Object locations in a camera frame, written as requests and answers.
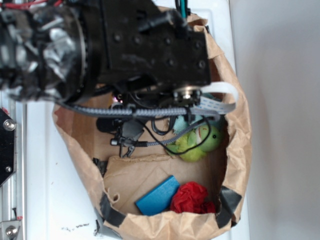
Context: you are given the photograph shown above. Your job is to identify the red crumpled paper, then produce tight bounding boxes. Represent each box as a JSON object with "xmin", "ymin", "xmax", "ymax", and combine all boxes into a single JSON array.
[{"xmin": 169, "ymin": 181, "xmax": 216, "ymax": 214}]

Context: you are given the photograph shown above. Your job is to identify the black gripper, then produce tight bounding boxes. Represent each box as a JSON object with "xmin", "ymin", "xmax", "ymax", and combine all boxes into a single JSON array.
[{"xmin": 98, "ymin": 0, "xmax": 211, "ymax": 92}]

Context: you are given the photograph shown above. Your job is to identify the green plush toy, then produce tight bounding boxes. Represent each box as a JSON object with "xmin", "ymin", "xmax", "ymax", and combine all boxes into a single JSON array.
[{"xmin": 166, "ymin": 124, "xmax": 223, "ymax": 163}]

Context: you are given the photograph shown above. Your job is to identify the light blue cloth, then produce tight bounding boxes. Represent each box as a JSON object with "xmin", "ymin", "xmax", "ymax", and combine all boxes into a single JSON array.
[{"xmin": 173, "ymin": 93, "xmax": 225, "ymax": 134}]

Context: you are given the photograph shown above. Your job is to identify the aluminium frame rail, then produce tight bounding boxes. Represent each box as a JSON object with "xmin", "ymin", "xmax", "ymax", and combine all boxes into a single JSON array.
[{"xmin": 0, "ymin": 91, "xmax": 26, "ymax": 240}]

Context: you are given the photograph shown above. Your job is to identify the blue rectangular block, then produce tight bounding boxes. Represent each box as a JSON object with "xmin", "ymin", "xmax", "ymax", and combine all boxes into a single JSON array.
[{"xmin": 135, "ymin": 175, "xmax": 180, "ymax": 216}]

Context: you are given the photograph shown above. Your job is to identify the white flat ribbon cable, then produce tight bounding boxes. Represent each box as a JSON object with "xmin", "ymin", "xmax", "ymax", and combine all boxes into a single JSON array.
[{"xmin": 191, "ymin": 81, "xmax": 240, "ymax": 116}]

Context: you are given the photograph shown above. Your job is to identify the black mounting bracket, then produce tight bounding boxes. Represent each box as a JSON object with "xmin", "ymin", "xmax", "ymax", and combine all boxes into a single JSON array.
[{"xmin": 0, "ymin": 108, "xmax": 17, "ymax": 187}]

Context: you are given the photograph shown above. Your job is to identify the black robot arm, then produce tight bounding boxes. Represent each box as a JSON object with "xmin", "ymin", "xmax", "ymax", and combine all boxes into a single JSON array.
[{"xmin": 0, "ymin": 0, "xmax": 211, "ymax": 105}]

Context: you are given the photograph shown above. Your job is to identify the brown paper bag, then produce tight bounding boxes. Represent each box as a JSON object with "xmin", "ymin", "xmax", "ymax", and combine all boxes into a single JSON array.
[{"xmin": 52, "ymin": 14, "xmax": 252, "ymax": 240}]

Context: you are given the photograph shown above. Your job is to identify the red wire bundle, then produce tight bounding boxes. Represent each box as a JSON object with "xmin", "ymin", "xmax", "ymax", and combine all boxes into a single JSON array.
[{"xmin": 2, "ymin": 0, "xmax": 63, "ymax": 10}]

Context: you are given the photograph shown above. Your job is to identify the grey braided cable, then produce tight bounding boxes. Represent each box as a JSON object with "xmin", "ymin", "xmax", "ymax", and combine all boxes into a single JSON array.
[{"xmin": 56, "ymin": 99, "xmax": 221, "ymax": 152}]

